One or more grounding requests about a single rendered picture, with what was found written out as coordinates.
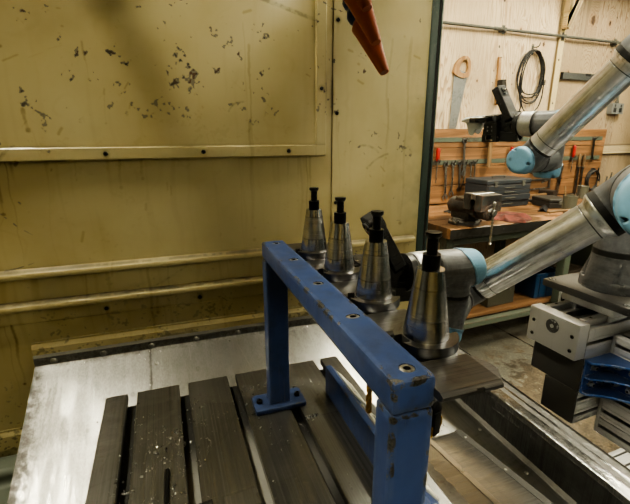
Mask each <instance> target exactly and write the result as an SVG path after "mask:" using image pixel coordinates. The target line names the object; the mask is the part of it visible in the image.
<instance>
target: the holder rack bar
mask: <svg viewBox="0 0 630 504"><path fill-rule="evenodd" d="M262 257H263V258H264V259H265V261H266V262H267V263H268V264H269V266H270V267H271V268H272V269H273V270H274V272H275V273H276V274H277V275H278V277H279V278H280V279H281V280H282V281H283V283H284V284H285V285H286V286H287V288H288V289H289V290H290V291H291V292H292V294H293V295H294V296H295V297H296V298H297V300H298V301H299V302H300V303H301V305H302V306H303V307H304V308H305V309H306V311H307V312H308V313H309V314H310V316H311V317H312V318H313V319H314V320H315V322H316V323H317V324H318V325H319V327H320V328H321V329H322V330H323V331H324V333H325V334H326V335H327V336H328V338H329V339H330V340H331V341H332V342H333V344H334V345H335V346H336V347H337V348H338V350H339V351H340V352H341V353H342V355H343V356H344V357H345V358H346V359H347V361H348V362H349V363H350V364H351V366H352V367H353V368H354V369H355V370H356V372H357V373H358V374H359V375H360V377H361V378H362V379H363V380H364V381H365V383H366V384H367V385H368V386H369V387H370V389H371V390H372V391H373V392H374V394H375V395H376V396H377V397H378V398H379V400H380V401H381V402H382V403H383V405H384V406H385V407H386V408H387V409H388V411H389V412H390V413H391V414H393V415H398V414H402V413H406V412H410V411H415V410H419V409H423V408H427V407H431V406H432V405H433V402H434V396H433V395H434V387H435V376H434V374H432V373H431V372H430V371H429V370H428V369H427V368H426V367H425V366H423V365H422V364H421V363H420V362H419V361H418V360H417V359H416V358H414V357H413V356H412V355H411V354H410V353H409V352H408V351H407V350H405V349H404V348H403V347H402V346H401V345H400V344H399V343H398V342H396V341H395V340H394V339H393V338H392V337H391V336H390V335H389V334H387V333H386V332H385V331H384V330H383V329H382V328H381V327H380V326H378V325H377V324H376V323H375V322H374V321H373V320H372V319H371V318H369V317H368V316H367V315H366V314H365V313H364V312H363V311H361V310H360V309H359V308H358V307H357V306H356V305H355V304H354V303H352V302H351V301H350V300H349V299H348V298H347V297H346V296H345V295H343V294H342V293H341V292H340V291H339V290H338V289H337V288H336V287H334V286H333V285H332V284H331V283H330V282H329V281H328V280H327V279H325V278H324V277H323V276H322V275H321V274H320V273H319V272H318V271H316V270H315V269H314V268H313V267H312V266H311V265H310V264H309V263H307V262H306V261H305V260H304V259H303V258H302V257H301V256H300V255H298V254H297V253H296V252H295V251H294V250H293V249H292V248H291V247H289V246H288V245H287V244H286V243H285V242H284V241H282V240H279V241H267V242H262Z"/></svg>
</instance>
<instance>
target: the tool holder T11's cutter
mask: <svg viewBox="0 0 630 504"><path fill-rule="evenodd" d="M431 408H432V410H433V413H432V424H431V436H430V438H432V437H434V436H436V435H437V434H438V433H439V432H440V426H441V424H442V416H441V410H442V403H441V402H439V401H438V400H437V401H436V402H434V403H433V405H432V406H431Z"/></svg>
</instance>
